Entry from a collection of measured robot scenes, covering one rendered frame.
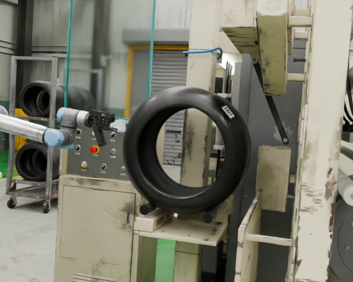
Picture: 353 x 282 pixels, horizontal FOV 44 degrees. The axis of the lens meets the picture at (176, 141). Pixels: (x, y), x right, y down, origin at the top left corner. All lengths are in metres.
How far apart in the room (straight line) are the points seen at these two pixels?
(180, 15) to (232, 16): 10.16
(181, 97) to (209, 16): 0.56
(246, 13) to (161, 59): 10.14
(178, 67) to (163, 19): 1.35
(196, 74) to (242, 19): 0.70
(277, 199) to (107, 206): 1.07
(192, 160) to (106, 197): 0.70
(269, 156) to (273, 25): 0.77
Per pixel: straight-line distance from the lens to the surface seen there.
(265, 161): 2.09
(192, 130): 2.21
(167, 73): 11.58
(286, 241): 1.35
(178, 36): 11.17
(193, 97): 1.83
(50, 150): 5.51
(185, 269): 2.34
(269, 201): 2.12
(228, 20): 1.59
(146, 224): 1.93
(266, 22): 1.49
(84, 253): 2.83
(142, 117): 1.89
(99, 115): 2.05
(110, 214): 2.70
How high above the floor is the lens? 1.32
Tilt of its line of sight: 3 degrees down
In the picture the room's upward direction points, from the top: 4 degrees clockwise
